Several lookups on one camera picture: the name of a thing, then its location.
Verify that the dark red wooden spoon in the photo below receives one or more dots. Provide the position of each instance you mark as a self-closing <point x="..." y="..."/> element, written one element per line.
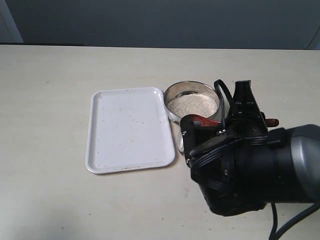
<point x="206" y="122"/>

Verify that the shiny steel cup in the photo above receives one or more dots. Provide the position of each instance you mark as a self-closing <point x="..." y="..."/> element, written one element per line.
<point x="180" y="141"/>

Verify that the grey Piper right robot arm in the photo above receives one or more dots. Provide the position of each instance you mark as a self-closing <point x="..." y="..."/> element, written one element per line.
<point x="244" y="161"/>

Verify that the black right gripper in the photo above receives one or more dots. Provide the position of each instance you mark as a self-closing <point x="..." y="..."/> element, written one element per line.
<point x="215" y="172"/>

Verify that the white rectangular plastic tray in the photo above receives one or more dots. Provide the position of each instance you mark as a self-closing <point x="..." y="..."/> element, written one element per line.
<point x="128" y="130"/>

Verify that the steel bowl with rice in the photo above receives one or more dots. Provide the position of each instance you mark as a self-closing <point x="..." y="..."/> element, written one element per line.
<point x="191" y="97"/>

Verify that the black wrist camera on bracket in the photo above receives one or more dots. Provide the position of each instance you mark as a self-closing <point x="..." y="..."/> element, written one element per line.
<point x="197" y="140"/>

